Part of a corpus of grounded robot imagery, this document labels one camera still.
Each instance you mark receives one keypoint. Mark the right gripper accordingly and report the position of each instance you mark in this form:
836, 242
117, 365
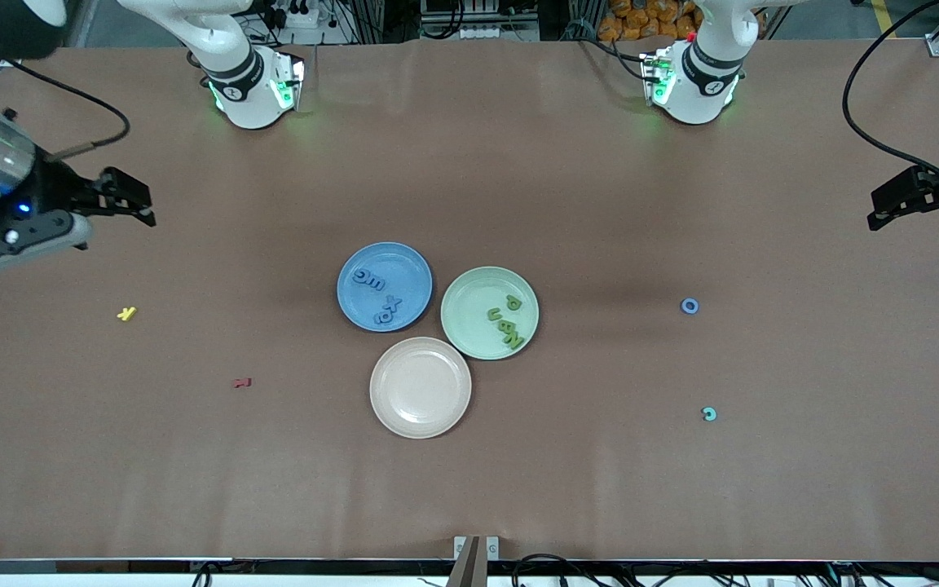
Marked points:
51, 192

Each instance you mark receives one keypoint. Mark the blue letter G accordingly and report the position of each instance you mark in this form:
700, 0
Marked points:
364, 271

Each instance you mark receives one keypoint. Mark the blue letter E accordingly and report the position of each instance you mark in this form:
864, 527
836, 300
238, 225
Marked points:
377, 285

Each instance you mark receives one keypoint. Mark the blue letter P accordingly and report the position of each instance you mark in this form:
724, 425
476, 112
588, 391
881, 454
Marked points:
380, 318

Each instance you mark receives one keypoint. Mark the blue letter X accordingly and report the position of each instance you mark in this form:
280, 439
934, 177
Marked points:
392, 301

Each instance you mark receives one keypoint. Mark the green letter B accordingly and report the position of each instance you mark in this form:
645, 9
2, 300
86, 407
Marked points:
507, 326

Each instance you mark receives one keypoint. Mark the green letter P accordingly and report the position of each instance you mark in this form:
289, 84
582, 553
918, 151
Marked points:
516, 299

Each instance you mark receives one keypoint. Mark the green letter N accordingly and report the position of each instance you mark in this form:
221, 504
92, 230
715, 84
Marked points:
516, 341

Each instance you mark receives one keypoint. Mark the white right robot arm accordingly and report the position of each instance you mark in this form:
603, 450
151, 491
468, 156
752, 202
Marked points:
233, 90

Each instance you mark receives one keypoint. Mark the yellow letter K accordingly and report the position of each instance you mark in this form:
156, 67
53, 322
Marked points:
126, 313

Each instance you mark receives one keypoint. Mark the white power strip with plugs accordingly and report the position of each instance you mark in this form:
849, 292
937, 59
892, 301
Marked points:
294, 18

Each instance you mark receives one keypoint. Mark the blue letter O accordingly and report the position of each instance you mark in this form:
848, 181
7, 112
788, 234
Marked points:
682, 306

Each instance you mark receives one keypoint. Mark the blue round plate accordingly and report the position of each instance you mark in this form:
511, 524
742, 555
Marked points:
412, 273

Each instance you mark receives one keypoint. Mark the teal letter C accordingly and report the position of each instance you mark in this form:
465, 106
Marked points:
709, 419

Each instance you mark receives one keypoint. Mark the orange items pile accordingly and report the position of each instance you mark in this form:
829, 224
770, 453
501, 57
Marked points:
641, 20

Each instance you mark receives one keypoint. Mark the beige round plate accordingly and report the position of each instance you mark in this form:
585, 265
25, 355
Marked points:
421, 388

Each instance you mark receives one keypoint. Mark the green round plate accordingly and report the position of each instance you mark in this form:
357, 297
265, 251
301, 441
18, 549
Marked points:
469, 314

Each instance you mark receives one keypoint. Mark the long white power strip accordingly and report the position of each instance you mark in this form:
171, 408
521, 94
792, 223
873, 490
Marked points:
486, 33

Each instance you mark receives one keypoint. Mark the table cover sheet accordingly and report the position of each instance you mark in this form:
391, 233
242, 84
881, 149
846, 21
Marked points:
469, 489

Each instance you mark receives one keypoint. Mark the metal table edge bracket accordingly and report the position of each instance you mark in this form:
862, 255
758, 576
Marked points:
492, 548

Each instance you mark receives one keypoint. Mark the brown post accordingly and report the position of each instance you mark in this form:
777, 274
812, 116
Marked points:
469, 571

